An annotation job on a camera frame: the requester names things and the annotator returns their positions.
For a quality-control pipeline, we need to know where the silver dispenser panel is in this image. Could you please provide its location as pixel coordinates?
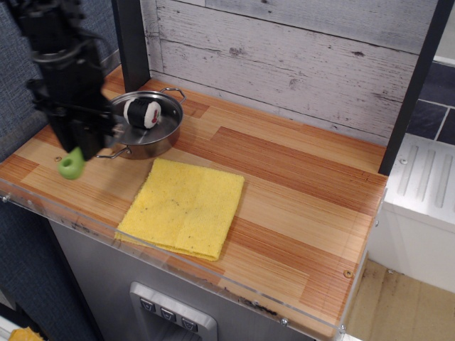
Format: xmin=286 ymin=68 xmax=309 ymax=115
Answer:
xmin=129 ymin=281 xmax=218 ymax=340

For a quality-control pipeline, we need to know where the yellow object bottom left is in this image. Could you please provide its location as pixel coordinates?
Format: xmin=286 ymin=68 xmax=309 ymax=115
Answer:
xmin=8 ymin=328 xmax=43 ymax=341

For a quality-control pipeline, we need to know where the black left upright post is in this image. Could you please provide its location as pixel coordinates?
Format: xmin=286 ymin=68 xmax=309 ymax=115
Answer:
xmin=111 ymin=0 xmax=150 ymax=92

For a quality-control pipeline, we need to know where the plush sushi roll toy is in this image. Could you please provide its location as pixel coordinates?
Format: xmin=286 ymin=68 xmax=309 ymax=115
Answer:
xmin=123 ymin=99 xmax=161 ymax=129

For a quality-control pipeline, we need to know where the black right upright post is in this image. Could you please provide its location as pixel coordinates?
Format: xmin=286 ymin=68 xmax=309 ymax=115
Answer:
xmin=378 ymin=0 xmax=454 ymax=176

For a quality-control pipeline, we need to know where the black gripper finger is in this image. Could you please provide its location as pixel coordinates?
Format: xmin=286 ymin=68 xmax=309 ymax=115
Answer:
xmin=49 ymin=114 xmax=78 ymax=152
xmin=72 ymin=120 xmax=105 ymax=161

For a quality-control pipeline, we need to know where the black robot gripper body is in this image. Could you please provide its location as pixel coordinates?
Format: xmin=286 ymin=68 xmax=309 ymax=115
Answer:
xmin=27 ymin=38 xmax=120 ymax=142

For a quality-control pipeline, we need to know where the black upright post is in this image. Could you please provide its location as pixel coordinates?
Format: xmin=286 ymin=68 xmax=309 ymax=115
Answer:
xmin=378 ymin=0 xmax=454 ymax=176
xmin=111 ymin=0 xmax=150 ymax=92

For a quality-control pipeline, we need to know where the yellow cloth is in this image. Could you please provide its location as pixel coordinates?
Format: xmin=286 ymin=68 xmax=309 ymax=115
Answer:
xmin=115 ymin=158 xmax=245 ymax=261

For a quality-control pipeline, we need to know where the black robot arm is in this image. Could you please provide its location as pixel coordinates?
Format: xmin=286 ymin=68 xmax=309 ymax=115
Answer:
xmin=6 ymin=1 xmax=119 ymax=161

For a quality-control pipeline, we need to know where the clear acrylic edge guard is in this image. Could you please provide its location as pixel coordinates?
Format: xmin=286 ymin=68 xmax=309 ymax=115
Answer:
xmin=1 ymin=173 xmax=385 ymax=340

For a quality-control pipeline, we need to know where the silver metal pot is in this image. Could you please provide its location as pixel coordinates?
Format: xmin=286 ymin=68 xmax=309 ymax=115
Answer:
xmin=108 ymin=87 xmax=186 ymax=160

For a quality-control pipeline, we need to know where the white ribbed cabinet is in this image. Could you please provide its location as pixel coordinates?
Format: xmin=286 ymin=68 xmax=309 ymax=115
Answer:
xmin=367 ymin=134 xmax=454 ymax=292

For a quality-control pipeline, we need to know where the green handled grey spatula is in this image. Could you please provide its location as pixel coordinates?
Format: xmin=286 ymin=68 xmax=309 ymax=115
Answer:
xmin=58 ymin=124 xmax=126 ymax=180

